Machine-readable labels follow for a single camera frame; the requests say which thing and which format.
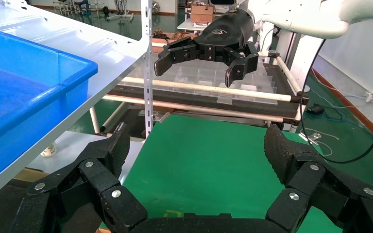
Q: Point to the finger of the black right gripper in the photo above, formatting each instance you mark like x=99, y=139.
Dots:
x=244, y=62
x=180, y=53

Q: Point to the clear plastic organizer box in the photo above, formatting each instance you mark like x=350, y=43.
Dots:
x=189, y=75

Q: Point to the black power adapter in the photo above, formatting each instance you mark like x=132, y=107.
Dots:
x=315, y=109

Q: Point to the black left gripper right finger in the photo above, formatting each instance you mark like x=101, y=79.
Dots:
x=315, y=183

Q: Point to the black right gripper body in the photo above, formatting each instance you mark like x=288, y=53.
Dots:
x=228, y=29

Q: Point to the blue plastic tray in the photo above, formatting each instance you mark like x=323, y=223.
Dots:
x=28, y=80

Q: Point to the white metal shelf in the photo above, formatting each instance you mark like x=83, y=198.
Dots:
x=109, y=51

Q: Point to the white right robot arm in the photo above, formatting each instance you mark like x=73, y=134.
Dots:
x=318, y=16

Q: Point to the white background table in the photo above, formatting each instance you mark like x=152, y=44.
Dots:
x=189, y=25

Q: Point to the tall brown cardboard box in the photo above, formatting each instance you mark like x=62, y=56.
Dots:
x=202, y=13

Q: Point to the white perforated shelf leg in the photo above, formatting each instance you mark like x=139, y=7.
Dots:
x=147, y=96

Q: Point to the silver binder clip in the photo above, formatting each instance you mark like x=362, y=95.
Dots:
x=312, y=138
x=157, y=116

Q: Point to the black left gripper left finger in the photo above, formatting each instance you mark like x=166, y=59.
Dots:
x=96, y=180

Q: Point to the white wheeled stand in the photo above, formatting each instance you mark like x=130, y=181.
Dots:
x=120, y=11

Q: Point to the white tube rack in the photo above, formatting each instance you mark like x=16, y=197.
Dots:
x=205, y=89

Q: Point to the green table cloth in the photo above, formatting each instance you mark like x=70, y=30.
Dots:
x=205, y=160

